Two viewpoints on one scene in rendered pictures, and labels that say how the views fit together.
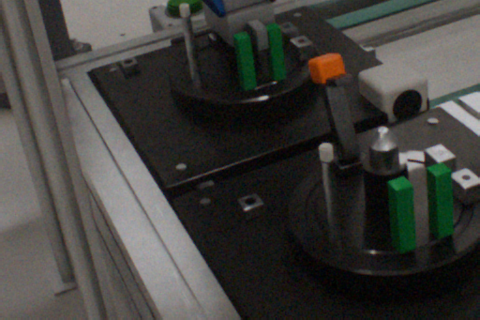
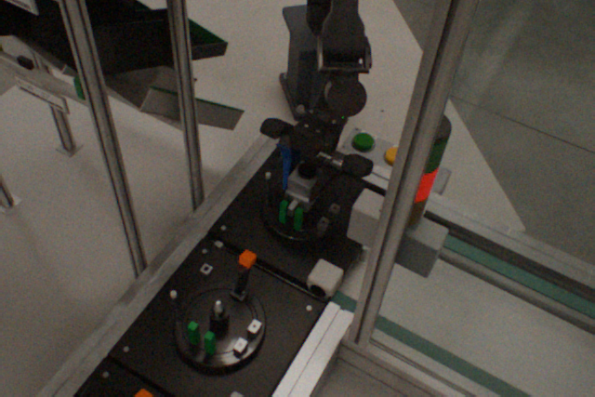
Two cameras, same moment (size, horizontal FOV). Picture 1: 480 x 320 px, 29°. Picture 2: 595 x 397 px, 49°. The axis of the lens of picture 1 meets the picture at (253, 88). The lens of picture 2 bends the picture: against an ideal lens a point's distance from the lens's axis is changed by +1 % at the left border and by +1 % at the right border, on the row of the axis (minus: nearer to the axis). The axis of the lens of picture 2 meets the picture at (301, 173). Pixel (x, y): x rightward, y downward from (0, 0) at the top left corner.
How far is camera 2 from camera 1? 0.75 m
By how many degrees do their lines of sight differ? 40
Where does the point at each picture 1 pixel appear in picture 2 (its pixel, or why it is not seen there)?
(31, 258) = not seen: hidden behind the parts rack
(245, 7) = (297, 193)
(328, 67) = (243, 260)
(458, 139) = (299, 325)
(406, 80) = (323, 283)
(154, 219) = (191, 237)
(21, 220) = (220, 173)
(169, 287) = (155, 269)
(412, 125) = (301, 300)
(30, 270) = not seen: hidden behind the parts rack
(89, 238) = (128, 236)
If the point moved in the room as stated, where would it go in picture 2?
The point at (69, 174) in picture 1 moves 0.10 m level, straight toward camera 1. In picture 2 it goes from (125, 217) to (75, 261)
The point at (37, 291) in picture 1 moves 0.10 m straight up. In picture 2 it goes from (184, 209) to (180, 178)
